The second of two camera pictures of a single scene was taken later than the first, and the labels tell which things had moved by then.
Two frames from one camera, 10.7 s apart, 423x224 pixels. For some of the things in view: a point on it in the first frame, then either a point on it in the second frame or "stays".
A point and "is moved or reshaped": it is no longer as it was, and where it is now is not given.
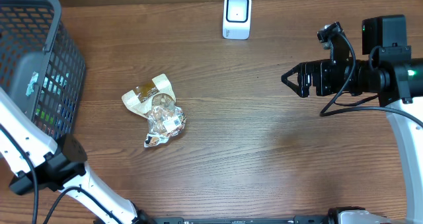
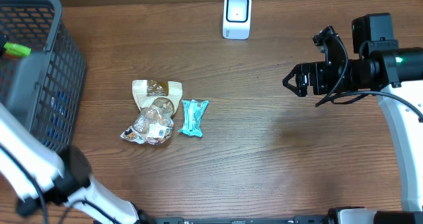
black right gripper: x=318 y=69 stays
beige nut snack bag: x=156 y=101 is moved or reshaped
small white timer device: x=236 y=23 stays
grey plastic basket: x=41 y=67 stays
